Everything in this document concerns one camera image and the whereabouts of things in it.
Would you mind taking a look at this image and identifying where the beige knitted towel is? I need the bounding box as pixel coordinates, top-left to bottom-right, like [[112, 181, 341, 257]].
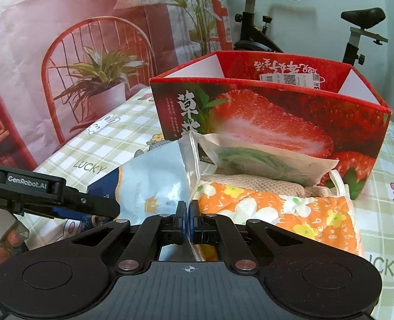
[[200, 173, 338, 199]]

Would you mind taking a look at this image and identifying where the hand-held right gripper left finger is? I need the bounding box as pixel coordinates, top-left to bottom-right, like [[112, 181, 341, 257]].
[[71, 201, 187, 276]]

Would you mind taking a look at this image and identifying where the blue and white plastic bag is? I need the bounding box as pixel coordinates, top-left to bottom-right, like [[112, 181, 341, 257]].
[[84, 133, 205, 262]]

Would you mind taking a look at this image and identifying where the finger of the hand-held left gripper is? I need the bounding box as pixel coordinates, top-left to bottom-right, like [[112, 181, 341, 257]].
[[54, 186, 121, 220]]

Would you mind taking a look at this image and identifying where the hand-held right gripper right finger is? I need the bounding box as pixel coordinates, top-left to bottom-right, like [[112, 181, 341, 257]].
[[188, 202, 303, 276]]

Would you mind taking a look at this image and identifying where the orange floral fabric pouch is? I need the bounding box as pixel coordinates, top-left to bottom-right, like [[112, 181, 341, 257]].
[[197, 169, 364, 261]]

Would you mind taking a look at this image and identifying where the printed backdrop cloth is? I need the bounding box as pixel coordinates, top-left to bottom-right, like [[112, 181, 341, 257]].
[[0, 0, 235, 171]]

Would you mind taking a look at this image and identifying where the red strawberry cardboard box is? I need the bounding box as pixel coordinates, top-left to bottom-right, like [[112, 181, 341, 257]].
[[149, 51, 391, 201]]

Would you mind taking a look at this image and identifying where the black exercise bike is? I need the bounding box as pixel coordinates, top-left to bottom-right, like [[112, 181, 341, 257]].
[[220, 0, 389, 66]]

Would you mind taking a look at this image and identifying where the clear bag with green contents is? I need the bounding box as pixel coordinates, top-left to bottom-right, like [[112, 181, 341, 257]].
[[190, 131, 340, 187]]

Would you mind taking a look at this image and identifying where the checked bed sheet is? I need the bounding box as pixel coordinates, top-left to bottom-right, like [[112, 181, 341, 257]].
[[17, 86, 394, 320]]

